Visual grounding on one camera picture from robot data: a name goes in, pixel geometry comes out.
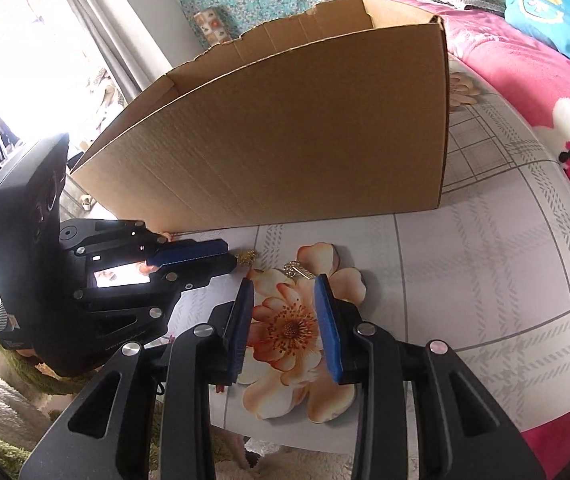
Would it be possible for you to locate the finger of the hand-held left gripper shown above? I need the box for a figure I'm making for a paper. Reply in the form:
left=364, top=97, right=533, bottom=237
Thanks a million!
left=71, top=254, right=240, bottom=356
left=59, top=218, right=230, bottom=269

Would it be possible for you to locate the cyan printed blanket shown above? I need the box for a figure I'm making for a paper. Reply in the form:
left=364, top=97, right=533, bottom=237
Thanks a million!
left=507, top=0, right=570, bottom=86

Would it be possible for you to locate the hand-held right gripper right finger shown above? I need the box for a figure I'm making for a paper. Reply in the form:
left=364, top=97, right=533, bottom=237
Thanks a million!
left=314, top=272, right=548, bottom=480

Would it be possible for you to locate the brown cardboard box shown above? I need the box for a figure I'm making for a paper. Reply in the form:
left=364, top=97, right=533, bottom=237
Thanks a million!
left=70, top=0, right=453, bottom=233

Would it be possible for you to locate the pink floral blanket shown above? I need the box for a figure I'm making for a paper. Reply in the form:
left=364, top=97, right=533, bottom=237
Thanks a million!
left=385, top=0, right=570, bottom=466

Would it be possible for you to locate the grey window curtain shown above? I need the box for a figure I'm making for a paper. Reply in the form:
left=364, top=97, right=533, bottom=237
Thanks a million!
left=52, top=0, right=140, bottom=106

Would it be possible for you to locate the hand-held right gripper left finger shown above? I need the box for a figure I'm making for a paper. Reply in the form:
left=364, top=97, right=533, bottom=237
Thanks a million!
left=17, top=276, right=256, bottom=480

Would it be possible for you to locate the orange patterned box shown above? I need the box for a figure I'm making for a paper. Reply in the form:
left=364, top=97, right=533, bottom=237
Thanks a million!
left=194, top=6, right=230, bottom=43

